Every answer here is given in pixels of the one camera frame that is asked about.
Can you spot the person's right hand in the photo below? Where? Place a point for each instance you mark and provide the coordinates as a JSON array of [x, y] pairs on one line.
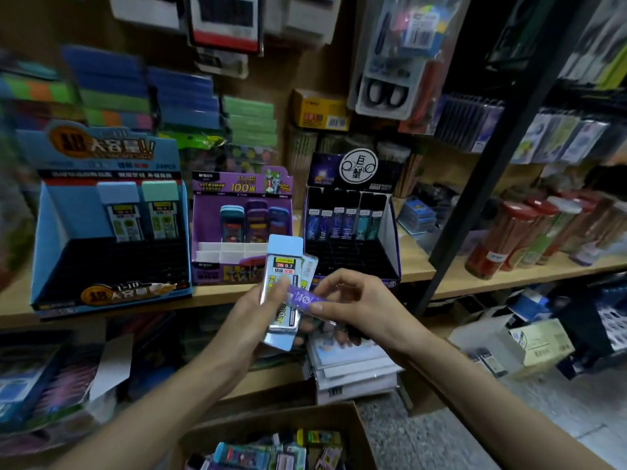
[[377, 308]]

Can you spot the person's left hand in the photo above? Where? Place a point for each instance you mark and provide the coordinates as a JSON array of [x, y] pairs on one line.
[[245, 333]]

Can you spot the black and white display box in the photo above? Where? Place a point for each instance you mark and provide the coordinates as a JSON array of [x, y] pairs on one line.
[[338, 259]]

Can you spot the wooden shelf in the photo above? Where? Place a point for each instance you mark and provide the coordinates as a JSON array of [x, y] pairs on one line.
[[451, 279]]

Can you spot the brown cardboard box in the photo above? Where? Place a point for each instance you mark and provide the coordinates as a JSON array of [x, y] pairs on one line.
[[274, 414]]

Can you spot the pile of pencil lead cases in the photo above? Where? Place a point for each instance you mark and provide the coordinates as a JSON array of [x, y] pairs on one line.
[[264, 453]]

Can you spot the purple display box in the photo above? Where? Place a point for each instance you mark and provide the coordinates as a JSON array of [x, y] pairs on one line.
[[206, 215]]

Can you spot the blue display box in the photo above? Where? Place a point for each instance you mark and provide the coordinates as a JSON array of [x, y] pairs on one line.
[[59, 230]]

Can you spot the person's right forearm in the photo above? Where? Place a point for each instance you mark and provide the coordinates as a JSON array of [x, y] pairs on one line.
[[500, 406]]

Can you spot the person's left forearm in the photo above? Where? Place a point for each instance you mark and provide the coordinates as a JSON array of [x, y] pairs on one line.
[[147, 416]]

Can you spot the stack of white packets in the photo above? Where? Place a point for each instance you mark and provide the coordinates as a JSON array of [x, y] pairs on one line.
[[353, 372]]

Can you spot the red cylinder containers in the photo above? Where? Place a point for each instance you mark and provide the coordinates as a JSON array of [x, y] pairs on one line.
[[505, 235]]

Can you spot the yellow carton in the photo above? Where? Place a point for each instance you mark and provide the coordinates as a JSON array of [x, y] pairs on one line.
[[320, 109]]

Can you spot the row of dark blue refills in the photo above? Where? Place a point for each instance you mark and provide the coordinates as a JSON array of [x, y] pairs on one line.
[[470, 122]]

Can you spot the stack of green packets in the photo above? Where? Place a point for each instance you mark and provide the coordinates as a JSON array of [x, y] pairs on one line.
[[250, 120]]

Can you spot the hanging white blister package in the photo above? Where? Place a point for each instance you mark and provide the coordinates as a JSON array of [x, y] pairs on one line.
[[387, 88]]

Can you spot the stack of blue packets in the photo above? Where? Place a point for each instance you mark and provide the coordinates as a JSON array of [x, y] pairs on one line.
[[186, 98]]

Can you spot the stack of multicoloured packets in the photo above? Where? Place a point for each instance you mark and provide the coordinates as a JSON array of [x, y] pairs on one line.
[[59, 98]]

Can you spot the black red hanging package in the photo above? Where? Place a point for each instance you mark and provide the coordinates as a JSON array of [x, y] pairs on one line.
[[225, 19]]

